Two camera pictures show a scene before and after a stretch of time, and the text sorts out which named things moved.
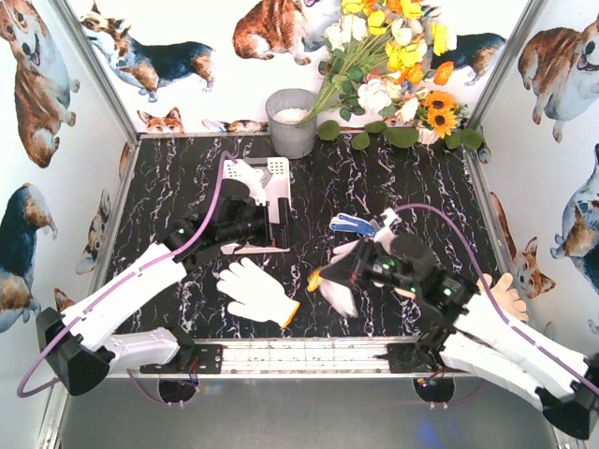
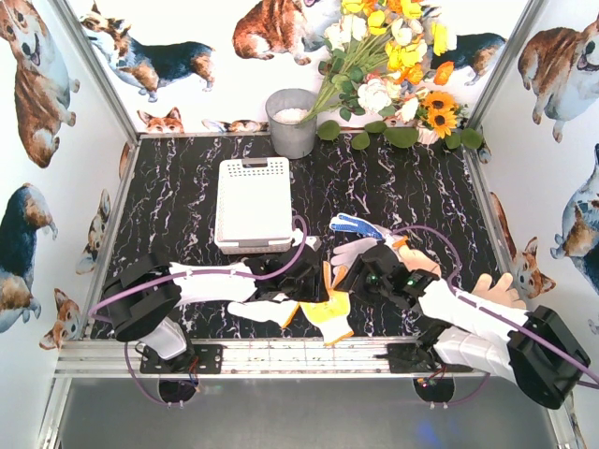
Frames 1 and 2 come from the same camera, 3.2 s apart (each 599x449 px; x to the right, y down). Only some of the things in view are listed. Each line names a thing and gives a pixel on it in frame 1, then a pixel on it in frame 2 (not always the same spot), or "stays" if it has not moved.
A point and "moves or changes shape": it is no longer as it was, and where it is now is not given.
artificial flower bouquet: (379, 54) stays
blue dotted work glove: (347, 223) stays
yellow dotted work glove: (314, 281) moves or changes shape
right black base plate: (405, 358) stays
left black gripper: (272, 224) -> (316, 279)
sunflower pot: (438, 115) stays
